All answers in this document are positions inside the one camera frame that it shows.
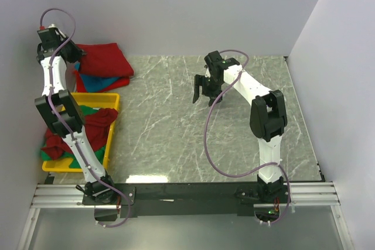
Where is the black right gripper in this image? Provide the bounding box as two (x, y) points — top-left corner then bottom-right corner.
(192, 75), (223, 108)

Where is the dark red t-shirt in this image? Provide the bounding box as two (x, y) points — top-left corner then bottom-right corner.
(78, 43), (134, 78)
(40, 105), (118, 163)

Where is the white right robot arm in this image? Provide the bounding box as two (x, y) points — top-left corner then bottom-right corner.
(193, 59), (288, 203)

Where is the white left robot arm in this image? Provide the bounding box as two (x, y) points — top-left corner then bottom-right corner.
(35, 38), (117, 204)

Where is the folded blue t-shirt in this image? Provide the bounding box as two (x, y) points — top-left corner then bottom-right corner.
(74, 63), (119, 93)

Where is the folded bright red t-shirt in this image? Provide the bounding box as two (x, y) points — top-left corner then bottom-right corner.
(74, 72), (130, 93)

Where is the crumpled dark red t-shirt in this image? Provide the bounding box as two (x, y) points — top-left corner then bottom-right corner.
(40, 105), (118, 163)

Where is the green t-shirt in bin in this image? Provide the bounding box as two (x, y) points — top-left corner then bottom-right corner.
(40, 104), (106, 170)

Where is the black base crossbar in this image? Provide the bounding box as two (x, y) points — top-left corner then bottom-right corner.
(75, 181), (289, 221)

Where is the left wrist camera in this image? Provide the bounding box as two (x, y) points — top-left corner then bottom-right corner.
(37, 25), (63, 52)

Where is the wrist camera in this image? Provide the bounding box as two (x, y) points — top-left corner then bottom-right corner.
(37, 25), (63, 52)
(204, 50), (223, 69)

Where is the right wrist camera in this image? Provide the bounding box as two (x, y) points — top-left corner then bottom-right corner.
(204, 50), (223, 69)

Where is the aluminium rail frame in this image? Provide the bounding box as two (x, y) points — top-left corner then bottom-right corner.
(18, 181), (354, 249)

